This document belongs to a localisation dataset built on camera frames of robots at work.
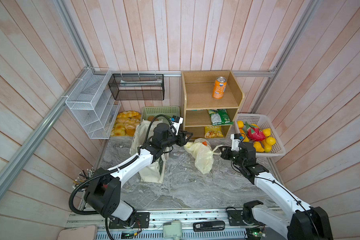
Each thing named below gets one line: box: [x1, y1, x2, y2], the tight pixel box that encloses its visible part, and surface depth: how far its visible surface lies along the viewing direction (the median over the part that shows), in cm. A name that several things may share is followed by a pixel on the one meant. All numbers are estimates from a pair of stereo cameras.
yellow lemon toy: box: [266, 136, 276, 146], surface depth 97 cm
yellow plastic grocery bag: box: [184, 138, 223, 175], surface depth 83 cm
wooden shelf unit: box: [181, 70, 245, 140], surface depth 93 cm
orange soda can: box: [212, 76, 227, 100], surface depth 80 cm
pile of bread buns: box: [111, 110, 142, 137], surface depth 109 cm
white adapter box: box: [163, 220, 182, 240], surface depth 69 cm
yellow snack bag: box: [204, 125, 224, 138], surface depth 106 cm
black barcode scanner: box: [193, 220, 226, 232], surface depth 70 cm
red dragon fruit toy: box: [243, 121, 266, 142], surface depth 100 cm
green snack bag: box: [207, 109, 234, 126], surface depth 94 cm
